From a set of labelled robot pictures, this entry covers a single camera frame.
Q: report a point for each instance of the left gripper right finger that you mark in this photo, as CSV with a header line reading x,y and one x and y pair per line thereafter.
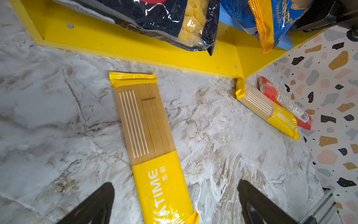
x,y
258,209

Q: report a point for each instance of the red long spaghetti pack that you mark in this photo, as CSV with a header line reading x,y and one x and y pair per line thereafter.
x,y
272,92

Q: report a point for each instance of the yellow shelf unit frame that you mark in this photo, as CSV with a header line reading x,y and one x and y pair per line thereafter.
x,y
54,25

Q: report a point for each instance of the dark penne pasta bag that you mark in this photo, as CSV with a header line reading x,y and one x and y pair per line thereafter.
x,y
188,24

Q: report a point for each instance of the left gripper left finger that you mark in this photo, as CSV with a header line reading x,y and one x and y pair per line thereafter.
x,y
95,209

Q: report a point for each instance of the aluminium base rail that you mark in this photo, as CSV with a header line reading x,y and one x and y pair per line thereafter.
x,y
324,212

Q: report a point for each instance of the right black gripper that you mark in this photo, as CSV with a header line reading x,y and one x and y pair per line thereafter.
x,y
326,14

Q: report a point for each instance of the yellow Pastatime pack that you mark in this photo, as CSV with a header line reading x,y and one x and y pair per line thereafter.
x,y
159,178
265,108

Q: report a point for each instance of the blue orange orecchiette bag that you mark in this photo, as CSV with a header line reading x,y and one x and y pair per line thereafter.
x,y
268,20

